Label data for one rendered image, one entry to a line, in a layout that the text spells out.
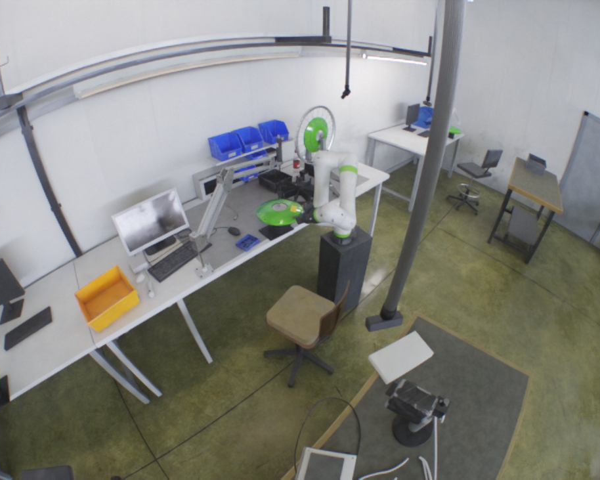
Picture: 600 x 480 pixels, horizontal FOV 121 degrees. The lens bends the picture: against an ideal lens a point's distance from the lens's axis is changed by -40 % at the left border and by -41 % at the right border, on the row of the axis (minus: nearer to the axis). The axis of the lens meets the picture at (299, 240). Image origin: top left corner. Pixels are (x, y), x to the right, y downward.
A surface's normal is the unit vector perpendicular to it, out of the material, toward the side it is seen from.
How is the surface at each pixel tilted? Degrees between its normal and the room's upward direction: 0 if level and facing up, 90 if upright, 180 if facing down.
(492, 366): 0
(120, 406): 0
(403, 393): 0
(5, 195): 90
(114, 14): 90
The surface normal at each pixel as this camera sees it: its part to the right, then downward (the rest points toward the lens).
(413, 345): 0.00, -0.78
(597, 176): -0.72, 0.44
